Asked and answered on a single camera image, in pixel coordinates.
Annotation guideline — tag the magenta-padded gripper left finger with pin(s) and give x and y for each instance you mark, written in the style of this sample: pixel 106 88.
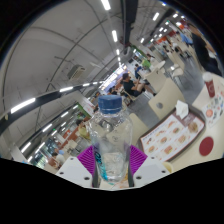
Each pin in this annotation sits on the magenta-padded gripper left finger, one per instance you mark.
pixel 71 168

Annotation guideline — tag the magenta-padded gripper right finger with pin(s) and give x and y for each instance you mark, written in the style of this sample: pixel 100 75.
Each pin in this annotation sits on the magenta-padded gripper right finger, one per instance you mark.
pixel 148 170

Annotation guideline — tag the clear blue-capped water bottle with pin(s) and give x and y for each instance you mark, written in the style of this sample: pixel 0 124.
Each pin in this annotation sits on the clear blue-capped water bottle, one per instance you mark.
pixel 110 146

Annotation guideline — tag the printed paper tray liner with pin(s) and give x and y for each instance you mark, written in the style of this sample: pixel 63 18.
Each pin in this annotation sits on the printed paper tray liner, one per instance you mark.
pixel 170 136

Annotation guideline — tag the flat round red coaster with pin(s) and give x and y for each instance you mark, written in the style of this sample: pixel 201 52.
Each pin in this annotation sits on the flat round red coaster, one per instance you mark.
pixel 206 146

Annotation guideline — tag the crumpled white napkin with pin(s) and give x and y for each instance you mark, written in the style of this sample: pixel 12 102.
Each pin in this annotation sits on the crumpled white napkin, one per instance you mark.
pixel 182 109

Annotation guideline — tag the dark brown food tray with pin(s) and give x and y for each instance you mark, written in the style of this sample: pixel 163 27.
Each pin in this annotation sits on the dark brown food tray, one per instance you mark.
pixel 201 120

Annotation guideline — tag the ceiling strip lights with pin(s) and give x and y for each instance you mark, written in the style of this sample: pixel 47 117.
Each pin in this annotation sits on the ceiling strip lights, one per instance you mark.
pixel 21 105

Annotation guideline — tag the colourful printed leaflet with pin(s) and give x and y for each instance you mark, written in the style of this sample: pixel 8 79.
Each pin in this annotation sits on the colourful printed leaflet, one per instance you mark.
pixel 215 108

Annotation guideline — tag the far beige chairs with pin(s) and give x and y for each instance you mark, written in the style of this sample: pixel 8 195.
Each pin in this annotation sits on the far beige chairs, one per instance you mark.
pixel 156 77

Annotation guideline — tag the ceiling air conditioner unit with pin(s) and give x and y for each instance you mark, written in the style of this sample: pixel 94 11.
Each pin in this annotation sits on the ceiling air conditioner unit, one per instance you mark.
pixel 76 71

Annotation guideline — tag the red paper cup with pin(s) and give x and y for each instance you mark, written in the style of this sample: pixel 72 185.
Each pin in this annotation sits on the red paper cup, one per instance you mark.
pixel 210 86

